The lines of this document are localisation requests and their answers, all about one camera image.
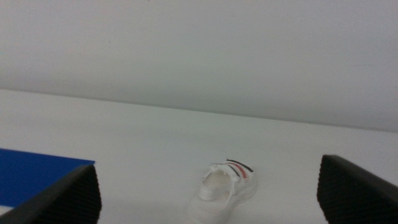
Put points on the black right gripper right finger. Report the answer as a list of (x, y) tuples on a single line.
[(354, 193)]

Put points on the blue rectangular mat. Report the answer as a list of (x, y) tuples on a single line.
[(28, 174)]

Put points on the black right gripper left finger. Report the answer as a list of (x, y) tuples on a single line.
[(71, 199)]

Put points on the white shoe with red-black stripes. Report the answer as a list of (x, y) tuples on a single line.
[(217, 193)]

